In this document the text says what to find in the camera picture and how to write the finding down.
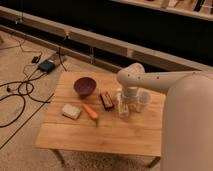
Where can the dark red chocolate bar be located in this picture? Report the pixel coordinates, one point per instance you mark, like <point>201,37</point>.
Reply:
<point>106,100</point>

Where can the white squeeze bottle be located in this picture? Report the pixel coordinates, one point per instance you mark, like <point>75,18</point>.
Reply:
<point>123,109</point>

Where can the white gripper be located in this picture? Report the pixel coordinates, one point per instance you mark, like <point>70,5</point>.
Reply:
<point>129,94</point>

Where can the small black adapter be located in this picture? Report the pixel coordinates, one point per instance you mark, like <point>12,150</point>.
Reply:
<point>36,59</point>

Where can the white sponge block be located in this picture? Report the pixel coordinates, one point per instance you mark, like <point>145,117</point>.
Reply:
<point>70,111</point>

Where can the blue electronics box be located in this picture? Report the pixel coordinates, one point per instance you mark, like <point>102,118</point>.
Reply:
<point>46,66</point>

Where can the wooden table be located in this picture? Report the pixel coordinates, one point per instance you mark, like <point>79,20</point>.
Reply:
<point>138,134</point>

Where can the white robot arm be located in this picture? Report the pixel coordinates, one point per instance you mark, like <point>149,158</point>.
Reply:
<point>187,122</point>

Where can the dark red ceramic bowl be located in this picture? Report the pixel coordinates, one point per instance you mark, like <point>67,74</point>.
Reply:
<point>84,86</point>

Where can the clear plastic measuring cup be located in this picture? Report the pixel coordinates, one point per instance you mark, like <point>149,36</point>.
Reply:
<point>143,100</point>

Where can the orange carrot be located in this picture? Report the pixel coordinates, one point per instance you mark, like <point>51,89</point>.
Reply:
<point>90,112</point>

